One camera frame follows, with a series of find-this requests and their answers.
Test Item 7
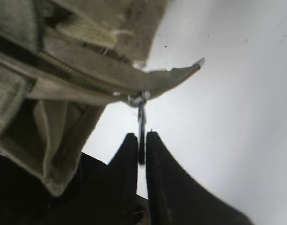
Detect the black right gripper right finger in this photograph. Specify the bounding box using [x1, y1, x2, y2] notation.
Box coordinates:
[146, 131, 253, 225]

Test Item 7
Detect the metal zipper pull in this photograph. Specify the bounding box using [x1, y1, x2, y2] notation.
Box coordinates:
[127, 91, 151, 165]

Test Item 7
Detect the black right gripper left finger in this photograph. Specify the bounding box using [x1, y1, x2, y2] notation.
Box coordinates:
[75, 133, 148, 225]

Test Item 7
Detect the yellow-green canvas bag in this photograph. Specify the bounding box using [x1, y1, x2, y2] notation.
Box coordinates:
[0, 0, 205, 197]

